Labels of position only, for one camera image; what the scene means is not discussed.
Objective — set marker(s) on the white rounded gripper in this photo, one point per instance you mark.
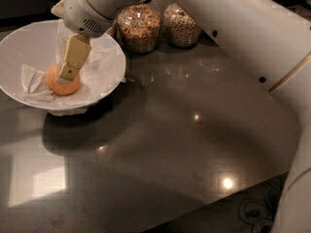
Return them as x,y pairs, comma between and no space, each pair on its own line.
83,13

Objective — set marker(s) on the orange fruit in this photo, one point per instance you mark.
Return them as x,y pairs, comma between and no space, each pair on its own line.
58,88

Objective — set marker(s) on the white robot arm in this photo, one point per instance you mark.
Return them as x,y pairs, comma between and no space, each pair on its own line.
274,45

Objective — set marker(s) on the white bowl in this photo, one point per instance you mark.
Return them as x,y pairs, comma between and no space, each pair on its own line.
10,58

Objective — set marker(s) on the white paper towel in bowl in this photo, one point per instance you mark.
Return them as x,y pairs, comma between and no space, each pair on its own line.
103,71

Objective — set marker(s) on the glass jar of mixed granola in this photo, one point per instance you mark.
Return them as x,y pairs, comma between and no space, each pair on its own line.
139,26

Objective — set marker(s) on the glass jar of round cereal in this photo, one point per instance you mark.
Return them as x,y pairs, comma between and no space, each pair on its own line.
180,29

